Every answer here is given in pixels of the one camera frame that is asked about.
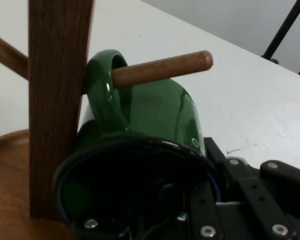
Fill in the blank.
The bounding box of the black camera tripod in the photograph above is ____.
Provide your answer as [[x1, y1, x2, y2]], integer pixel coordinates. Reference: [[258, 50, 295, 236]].
[[260, 0, 300, 76]]

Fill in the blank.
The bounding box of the green enamel mug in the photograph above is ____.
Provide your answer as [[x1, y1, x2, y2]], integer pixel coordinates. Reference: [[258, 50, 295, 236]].
[[52, 49, 227, 227]]

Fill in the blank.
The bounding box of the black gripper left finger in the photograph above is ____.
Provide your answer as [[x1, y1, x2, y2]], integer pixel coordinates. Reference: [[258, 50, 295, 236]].
[[72, 174, 225, 240]]

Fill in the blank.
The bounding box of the brown wooden mug tree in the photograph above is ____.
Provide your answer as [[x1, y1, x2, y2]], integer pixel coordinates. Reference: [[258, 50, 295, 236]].
[[0, 0, 214, 240]]

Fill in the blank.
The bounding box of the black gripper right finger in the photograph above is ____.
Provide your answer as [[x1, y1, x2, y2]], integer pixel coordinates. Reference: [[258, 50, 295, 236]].
[[204, 136, 300, 240]]

